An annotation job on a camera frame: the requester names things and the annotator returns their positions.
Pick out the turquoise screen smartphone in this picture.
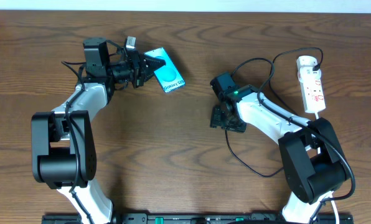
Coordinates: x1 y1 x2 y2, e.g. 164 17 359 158
144 47 186 93

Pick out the black charging cable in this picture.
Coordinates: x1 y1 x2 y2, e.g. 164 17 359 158
224 47 324 179

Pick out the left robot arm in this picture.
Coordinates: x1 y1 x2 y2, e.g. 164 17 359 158
31 36 166 223

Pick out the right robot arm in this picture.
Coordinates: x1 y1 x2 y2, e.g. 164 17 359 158
210 72 355 223

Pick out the white charger plug adapter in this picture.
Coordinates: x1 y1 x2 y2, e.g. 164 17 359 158
296 55 319 74

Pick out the white power strip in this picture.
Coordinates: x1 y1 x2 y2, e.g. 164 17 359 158
298 67 326 114

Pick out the white power strip cord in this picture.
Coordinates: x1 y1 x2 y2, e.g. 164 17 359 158
314 112 340 224

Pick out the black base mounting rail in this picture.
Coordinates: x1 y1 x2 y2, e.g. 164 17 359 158
41 213 354 224

